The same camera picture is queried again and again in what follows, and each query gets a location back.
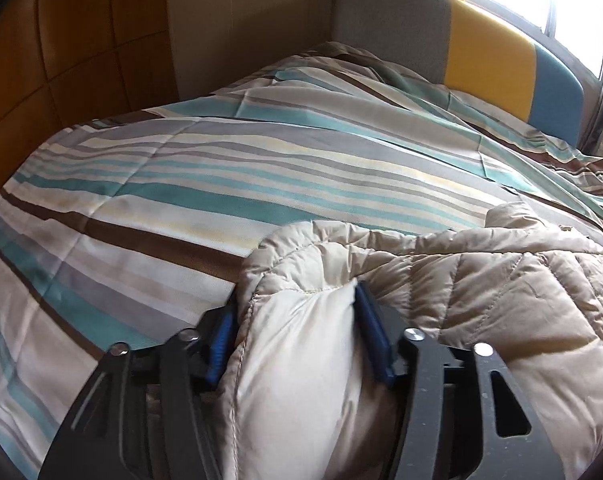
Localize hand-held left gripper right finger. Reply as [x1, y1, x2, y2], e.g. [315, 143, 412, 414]
[354, 280, 552, 480]

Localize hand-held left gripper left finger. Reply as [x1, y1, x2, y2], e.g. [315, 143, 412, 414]
[38, 305, 242, 480]

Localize beige quilted down jacket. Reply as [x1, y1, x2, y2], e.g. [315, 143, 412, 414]
[216, 202, 603, 480]

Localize striped duvet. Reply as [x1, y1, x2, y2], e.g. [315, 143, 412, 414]
[0, 40, 603, 480]

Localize striped pillow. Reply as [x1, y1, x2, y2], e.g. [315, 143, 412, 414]
[274, 40, 603, 211]

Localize grey yellow blue headboard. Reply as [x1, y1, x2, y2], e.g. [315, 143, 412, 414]
[330, 0, 585, 147]

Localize wooden wardrobe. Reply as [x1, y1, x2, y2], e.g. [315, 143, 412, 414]
[0, 0, 183, 211]

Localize window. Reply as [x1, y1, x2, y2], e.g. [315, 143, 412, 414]
[465, 0, 603, 83]

